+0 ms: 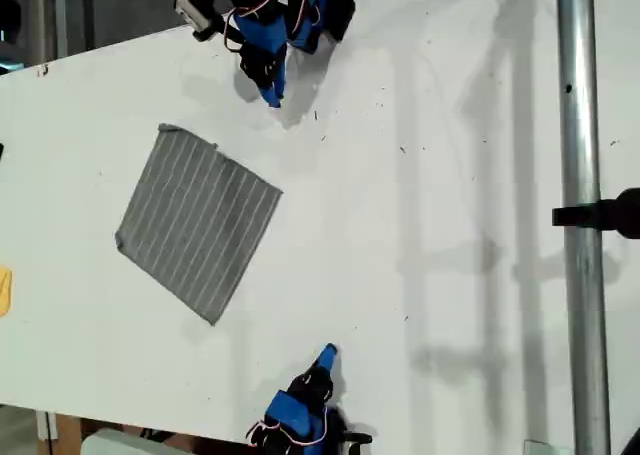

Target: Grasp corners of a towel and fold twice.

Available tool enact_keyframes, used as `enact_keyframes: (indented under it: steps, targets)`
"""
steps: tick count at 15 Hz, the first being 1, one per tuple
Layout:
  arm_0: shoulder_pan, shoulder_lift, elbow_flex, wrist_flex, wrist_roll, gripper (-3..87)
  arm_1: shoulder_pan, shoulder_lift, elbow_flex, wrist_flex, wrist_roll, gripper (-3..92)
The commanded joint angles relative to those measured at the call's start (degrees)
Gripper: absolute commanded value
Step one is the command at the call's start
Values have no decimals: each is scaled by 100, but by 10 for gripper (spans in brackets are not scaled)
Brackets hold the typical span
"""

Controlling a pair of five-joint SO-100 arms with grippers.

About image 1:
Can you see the black clamp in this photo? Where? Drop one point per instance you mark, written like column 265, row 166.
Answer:
column 600, row 215

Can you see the steel post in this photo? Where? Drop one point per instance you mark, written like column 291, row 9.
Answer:
column 582, row 275

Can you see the grey striped towel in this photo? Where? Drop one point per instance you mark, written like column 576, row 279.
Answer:
column 200, row 220

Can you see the yellow object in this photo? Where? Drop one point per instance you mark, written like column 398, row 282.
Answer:
column 5, row 292

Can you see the white box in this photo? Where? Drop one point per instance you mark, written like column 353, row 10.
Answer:
column 115, row 445

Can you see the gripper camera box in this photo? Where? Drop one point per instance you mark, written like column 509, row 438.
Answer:
column 192, row 10

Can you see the wooden table leg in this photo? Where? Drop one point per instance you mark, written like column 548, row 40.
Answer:
column 65, row 432

